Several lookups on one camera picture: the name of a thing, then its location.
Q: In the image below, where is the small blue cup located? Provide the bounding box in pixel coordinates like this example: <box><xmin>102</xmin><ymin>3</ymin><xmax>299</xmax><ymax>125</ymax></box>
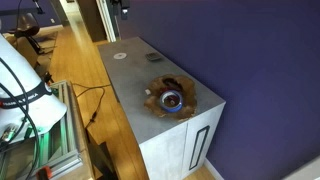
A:
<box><xmin>158</xmin><ymin>89</ymin><xmax>185</xmax><ymax>114</ymax></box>

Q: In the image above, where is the black floor cable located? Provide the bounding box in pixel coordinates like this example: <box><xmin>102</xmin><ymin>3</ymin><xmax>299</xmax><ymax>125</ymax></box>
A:
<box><xmin>71</xmin><ymin>82</ymin><xmax>113</xmax><ymax>130</ymax></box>

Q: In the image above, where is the brown wooden door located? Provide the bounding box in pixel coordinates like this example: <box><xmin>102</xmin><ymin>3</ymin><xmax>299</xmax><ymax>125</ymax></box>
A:
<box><xmin>76</xmin><ymin>0</ymin><xmax>108</xmax><ymax>43</ymax></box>

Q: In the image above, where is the grey concrete-look cabinet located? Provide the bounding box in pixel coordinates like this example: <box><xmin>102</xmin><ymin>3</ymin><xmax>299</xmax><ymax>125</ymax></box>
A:
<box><xmin>97</xmin><ymin>36</ymin><xmax>227</xmax><ymax>180</ymax></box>

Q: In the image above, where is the white door frame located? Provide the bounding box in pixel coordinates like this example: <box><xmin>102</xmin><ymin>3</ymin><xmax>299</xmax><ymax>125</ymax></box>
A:
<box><xmin>95</xmin><ymin>0</ymin><xmax>118</xmax><ymax>44</ymax></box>

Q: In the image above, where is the aluminium robot stand frame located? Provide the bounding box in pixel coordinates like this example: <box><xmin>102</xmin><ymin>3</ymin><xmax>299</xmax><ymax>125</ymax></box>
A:
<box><xmin>0</xmin><ymin>79</ymin><xmax>88</xmax><ymax>180</ymax></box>

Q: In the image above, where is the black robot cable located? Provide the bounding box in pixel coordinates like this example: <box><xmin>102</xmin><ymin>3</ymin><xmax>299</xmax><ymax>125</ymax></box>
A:
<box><xmin>0</xmin><ymin>57</ymin><xmax>42</xmax><ymax>180</ymax></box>

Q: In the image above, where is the white round coaster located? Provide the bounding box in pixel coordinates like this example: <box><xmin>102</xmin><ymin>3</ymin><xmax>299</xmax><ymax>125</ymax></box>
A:
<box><xmin>113</xmin><ymin>52</ymin><xmax>128</xmax><ymax>61</ymax></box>

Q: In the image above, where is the black office chair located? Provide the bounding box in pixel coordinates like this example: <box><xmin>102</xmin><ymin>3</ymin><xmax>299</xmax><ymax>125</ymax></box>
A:
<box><xmin>4</xmin><ymin>12</ymin><xmax>46</xmax><ymax>56</ymax></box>

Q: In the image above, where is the orange clamp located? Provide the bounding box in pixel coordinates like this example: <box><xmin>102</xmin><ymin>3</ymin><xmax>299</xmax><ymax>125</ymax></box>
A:
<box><xmin>36</xmin><ymin>165</ymin><xmax>54</xmax><ymax>180</ymax></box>

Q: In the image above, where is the black camera on stand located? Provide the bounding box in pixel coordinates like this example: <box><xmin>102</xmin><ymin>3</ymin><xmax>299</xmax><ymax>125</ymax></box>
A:
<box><xmin>107</xmin><ymin>0</ymin><xmax>131</xmax><ymax>21</ymax></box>

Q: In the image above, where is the brown wooden bowl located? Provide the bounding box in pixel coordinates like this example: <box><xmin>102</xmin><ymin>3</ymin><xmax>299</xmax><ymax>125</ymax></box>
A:
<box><xmin>143</xmin><ymin>73</ymin><xmax>199</xmax><ymax>121</ymax></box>

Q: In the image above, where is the grey desk calculator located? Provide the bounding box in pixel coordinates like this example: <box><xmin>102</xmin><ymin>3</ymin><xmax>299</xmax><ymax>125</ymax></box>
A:
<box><xmin>145</xmin><ymin>52</ymin><xmax>164</xmax><ymax>63</ymax></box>

